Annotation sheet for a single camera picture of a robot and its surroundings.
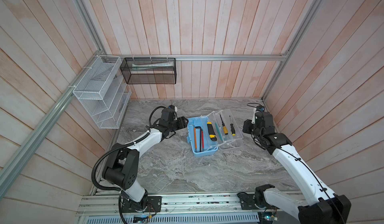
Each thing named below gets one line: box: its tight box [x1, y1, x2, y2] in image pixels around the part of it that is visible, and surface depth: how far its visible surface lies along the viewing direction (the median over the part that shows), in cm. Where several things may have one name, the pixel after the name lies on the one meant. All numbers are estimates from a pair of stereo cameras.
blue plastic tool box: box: [186, 109, 244, 158], surface depth 95 cm
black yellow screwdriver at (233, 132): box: [229, 115, 236, 136], surface depth 90 cm
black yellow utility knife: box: [207, 122, 217, 142], surface depth 94 cm
